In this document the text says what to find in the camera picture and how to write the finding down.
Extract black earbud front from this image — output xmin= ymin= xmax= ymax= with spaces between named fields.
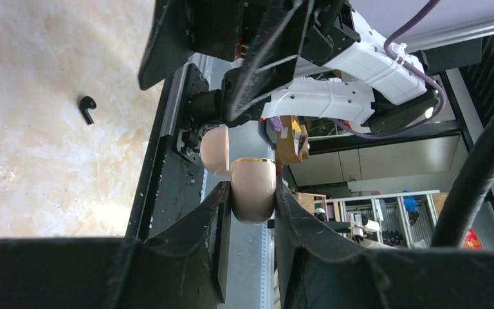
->
xmin=78 ymin=96 xmax=97 ymax=126

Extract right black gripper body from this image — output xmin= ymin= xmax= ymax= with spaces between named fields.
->
xmin=187 ymin=1 xmax=360 ymax=66

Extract beige earbud charging case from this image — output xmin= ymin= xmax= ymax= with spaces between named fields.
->
xmin=200 ymin=126 xmax=277 ymax=225

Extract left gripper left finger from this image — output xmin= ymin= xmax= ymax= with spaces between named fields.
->
xmin=0 ymin=181 xmax=231 ymax=308

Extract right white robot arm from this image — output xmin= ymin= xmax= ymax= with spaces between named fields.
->
xmin=138 ymin=1 xmax=447 ymax=139

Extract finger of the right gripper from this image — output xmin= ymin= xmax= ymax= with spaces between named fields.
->
xmin=221 ymin=1 xmax=311 ymax=125
xmin=138 ymin=0 xmax=194 ymax=91

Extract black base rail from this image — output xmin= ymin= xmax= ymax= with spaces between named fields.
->
xmin=125 ymin=64 xmax=218 ymax=244

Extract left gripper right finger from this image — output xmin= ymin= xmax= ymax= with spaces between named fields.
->
xmin=275 ymin=183 xmax=494 ymax=308

